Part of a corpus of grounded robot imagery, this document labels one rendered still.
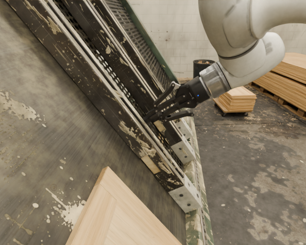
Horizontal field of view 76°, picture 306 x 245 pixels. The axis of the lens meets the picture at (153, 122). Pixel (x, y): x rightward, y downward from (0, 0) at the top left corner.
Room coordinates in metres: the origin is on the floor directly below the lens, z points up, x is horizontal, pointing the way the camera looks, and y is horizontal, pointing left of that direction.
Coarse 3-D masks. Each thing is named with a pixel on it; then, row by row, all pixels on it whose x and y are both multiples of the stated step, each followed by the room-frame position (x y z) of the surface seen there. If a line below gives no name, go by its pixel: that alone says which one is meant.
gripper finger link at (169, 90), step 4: (172, 84) 0.56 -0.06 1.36; (168, 88) 0.57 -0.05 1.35; (172, 88) 0.56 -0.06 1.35; (164, 92) 0.57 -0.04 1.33; (168, 92) 0.56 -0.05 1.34; (160, 96) 0.57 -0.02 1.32; (164, 96) 0.56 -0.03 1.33; (156, 100) 0.57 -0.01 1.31; (160, 100) 0.56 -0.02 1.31; (156, 104) 0.56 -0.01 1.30
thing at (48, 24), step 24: (24, 0) 0.53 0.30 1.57; (48, 0) 0.57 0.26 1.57; (48, 24) 0.53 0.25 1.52; (48, 48) 0.53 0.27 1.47; (72, 48) 0.52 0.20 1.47; (72, 72) 0.52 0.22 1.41; (96, 72) 0.52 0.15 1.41; (96, 96) 0.52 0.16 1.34; (120, 96) 0.55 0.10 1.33; (120, 120) 0.51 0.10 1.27; (144, 144) 0.50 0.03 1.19; (168, 168) 0.50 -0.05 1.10; (168, 192) 0.49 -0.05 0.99; (192, 192) 0.50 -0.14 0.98
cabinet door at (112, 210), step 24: (96, 192) 0.28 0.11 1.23; (120, 192) 0.32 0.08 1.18; (96, 216) 0.24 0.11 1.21; (120, 216) 0.28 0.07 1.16; (144, 216) 0.32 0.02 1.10; (72, 240) 0.18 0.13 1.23; (96, 240) 0.20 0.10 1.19; (120, 240) 0.23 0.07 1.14; (144, 240) 0.27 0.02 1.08; (168, 240) 0.31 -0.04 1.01
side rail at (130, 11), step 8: (120, 0) 1.83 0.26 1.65; (128, 0) 1.89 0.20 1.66; (128, 8) 1.82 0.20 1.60; (136, 16) 1.81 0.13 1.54; (136, 24) 1.81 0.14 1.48; (144, 32) 1.81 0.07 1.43; (152, 40) 1.81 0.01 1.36; (152, 48) 1.80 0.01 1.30; (160, 56) 1.79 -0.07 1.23; (160, 64) 1.79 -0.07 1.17; (168, 64) 1.85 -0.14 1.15; (168, 72) 1.78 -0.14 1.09; (176, 80) 1.77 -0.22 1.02
